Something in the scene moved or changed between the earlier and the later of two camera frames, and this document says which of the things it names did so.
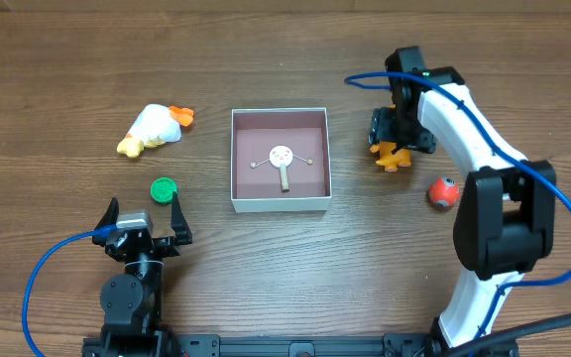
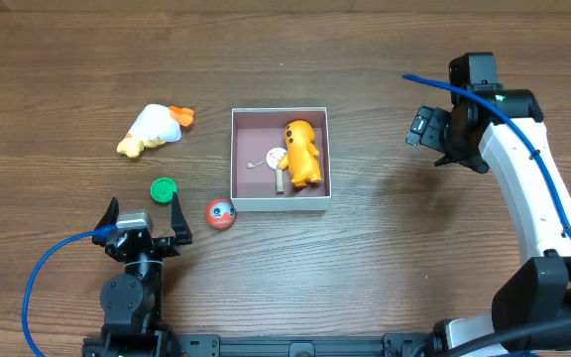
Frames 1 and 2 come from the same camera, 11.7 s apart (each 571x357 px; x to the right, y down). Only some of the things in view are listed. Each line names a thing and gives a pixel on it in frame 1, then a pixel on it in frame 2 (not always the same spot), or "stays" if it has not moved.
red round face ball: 444,192 to 221,213
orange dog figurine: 390,160 to 302,159
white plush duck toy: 155,125 stays
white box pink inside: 255,132 stays
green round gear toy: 162,189 stays
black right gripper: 379,130 to 453,156
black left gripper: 143,243 stays
